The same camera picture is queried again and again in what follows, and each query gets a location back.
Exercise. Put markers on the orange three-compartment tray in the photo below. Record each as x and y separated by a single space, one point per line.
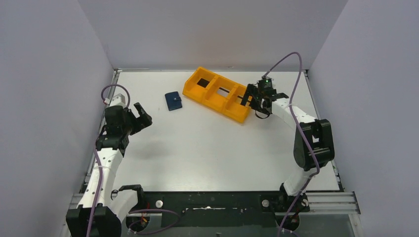
217 93

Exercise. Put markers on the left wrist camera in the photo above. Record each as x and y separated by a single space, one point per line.
117 100

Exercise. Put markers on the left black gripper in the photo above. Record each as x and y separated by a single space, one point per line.
131 120

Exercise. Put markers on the aluminium frame rail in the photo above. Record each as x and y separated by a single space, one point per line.
332 203

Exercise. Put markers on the blue leather card holder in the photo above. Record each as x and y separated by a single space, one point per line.
173 100

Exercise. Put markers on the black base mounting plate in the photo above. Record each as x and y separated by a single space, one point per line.
226 209

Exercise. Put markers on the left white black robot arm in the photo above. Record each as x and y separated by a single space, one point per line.
98 213

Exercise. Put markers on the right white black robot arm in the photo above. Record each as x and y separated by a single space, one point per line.
313 142

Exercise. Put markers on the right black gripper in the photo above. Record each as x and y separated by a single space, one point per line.
253 92

